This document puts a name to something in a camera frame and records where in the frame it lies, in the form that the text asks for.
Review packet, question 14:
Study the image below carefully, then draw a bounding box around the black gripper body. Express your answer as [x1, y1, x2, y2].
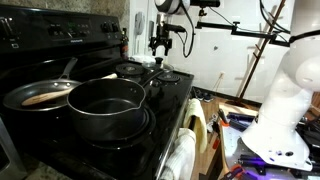
[148, 22, 174, 48]

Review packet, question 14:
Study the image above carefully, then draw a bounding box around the small silver pot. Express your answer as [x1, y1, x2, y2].
[141, 57, 175, 73]

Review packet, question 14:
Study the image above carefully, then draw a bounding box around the black saucepan pot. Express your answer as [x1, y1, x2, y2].
[66, 69, 164, 143]

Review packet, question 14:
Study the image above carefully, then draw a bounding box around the white plastic bag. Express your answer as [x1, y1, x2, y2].
[131, 53, 156, 65]

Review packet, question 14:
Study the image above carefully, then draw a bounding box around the dark glass bottle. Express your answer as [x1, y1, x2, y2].
[120, 28, 130, 60]

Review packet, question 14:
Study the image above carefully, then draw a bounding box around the pair of dark shoes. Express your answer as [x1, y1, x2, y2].
[194, 89, 214, 103]

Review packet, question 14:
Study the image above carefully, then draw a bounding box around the black electric stove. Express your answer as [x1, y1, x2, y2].
[0, 3, 195, 180]

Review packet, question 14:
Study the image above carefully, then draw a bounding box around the pale yellow hanging towel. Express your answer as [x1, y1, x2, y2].
[182, 98, 208, 154]

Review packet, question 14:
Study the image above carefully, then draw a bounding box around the white hanging towel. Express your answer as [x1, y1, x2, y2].
[159, 128, 197, 180]

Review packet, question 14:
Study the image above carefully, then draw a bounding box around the wooden spatula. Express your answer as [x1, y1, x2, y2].
[21, 73, 118, 107]

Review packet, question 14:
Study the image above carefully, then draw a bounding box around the black frying pan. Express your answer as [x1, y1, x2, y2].
[2, 57, 83, 113]

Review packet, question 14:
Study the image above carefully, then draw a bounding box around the black red clamp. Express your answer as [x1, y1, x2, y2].
[219, 163, 246, 180]

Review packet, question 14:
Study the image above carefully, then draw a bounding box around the wrist mounted camera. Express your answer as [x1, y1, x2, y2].
[165, 23, 187, 34]

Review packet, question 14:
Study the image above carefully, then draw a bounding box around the wall mounted phone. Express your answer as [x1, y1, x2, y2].
[134, 11, 146, 36]

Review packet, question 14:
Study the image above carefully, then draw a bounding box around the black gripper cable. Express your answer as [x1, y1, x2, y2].
[178, 0, 196, 59]

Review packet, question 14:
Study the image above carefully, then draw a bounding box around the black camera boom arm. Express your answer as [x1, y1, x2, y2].
[195, 20, 291, 48]

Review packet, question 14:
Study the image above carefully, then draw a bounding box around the wooden ladder frame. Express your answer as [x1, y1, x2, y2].
[234, 0, 288, 108]

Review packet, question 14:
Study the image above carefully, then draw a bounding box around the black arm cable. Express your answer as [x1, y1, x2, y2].
[259, 0, 291, 34]

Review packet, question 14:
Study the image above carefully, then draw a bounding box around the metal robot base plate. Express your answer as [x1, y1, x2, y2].
[221, 124, 320, 174]

